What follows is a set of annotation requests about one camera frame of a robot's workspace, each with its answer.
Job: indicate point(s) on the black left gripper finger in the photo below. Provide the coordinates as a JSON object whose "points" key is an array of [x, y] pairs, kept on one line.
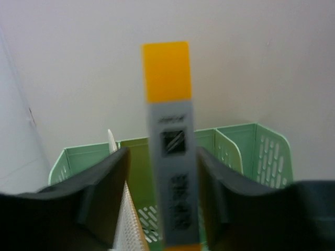
{"points": [[79, 213]]}

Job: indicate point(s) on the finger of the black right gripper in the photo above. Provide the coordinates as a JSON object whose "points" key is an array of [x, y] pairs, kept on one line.
{"points": [[242, 214]]}

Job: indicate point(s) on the clear sleeve with papers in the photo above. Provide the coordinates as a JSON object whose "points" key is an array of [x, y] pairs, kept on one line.
{"points": [[129, 233]]}

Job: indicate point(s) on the yellow folder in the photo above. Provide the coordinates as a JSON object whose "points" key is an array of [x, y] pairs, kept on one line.
{"points": [[172, 145]]}

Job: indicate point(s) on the green plastic file tray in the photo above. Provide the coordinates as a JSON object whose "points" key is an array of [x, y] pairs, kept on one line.
{"points": [[257, 152]]}

